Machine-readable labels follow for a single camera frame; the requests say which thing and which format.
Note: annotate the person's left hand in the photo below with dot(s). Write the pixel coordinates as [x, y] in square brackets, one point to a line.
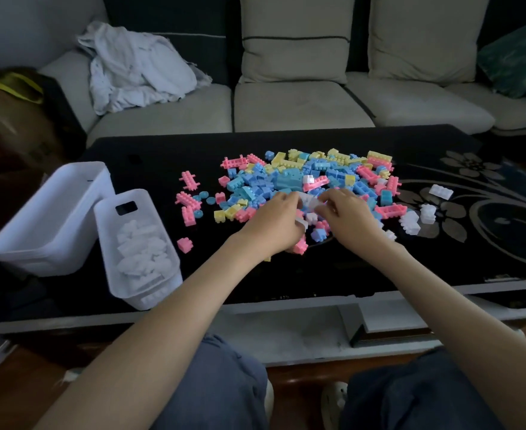
[274, 228]

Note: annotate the person's right hand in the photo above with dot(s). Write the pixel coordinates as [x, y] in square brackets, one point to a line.
[355, 223]

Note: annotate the pile of colorful blocks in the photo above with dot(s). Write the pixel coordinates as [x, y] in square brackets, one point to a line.
[285, 179]

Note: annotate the pile of white blocks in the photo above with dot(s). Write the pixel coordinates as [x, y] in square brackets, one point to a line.
[144, 255]

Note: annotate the white bin of white bricks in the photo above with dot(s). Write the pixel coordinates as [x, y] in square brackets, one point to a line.
[108, 259]

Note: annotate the person's right forearm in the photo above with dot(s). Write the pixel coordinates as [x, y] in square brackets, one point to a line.
[464, 335]

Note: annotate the person's left forearm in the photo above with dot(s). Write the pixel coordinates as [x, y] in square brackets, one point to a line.
[155, 335]

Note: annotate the person's left leg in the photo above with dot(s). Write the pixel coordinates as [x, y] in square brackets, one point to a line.
[222, 389]

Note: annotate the person's leg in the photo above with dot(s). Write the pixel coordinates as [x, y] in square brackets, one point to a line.
[415, 394]
[222, 389]

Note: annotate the person's left shoe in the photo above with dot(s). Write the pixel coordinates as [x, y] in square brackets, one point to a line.
[269, 398]

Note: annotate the person's shoe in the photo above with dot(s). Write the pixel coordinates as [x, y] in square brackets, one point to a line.
[269, 398]
[332, 407]

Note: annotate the person's right leg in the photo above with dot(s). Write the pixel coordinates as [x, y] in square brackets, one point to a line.
[415, 394]

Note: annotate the person's right shoe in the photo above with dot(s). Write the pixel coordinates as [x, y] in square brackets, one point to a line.
[332, 407]

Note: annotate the grey sofa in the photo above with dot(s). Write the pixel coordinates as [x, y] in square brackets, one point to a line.
[299, 107]

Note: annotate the black glass coffee table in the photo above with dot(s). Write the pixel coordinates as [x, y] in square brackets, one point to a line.
[155, 152]

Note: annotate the beige back cushion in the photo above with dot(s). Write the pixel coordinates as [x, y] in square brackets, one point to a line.
[424, 40]
[294, 58]

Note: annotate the crumpled white cloth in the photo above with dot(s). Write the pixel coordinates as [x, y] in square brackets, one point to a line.
[137, 67]

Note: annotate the teal patterned cushion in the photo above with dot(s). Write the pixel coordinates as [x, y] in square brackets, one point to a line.
[518, 58]

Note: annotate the dark back cushion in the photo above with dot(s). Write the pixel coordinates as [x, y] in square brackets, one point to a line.
[178, 13]

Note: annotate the glossy brown shopping bag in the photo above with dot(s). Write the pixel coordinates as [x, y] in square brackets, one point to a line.
[16, 134]

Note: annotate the yellow bag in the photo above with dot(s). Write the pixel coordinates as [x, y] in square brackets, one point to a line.
[18, 85]

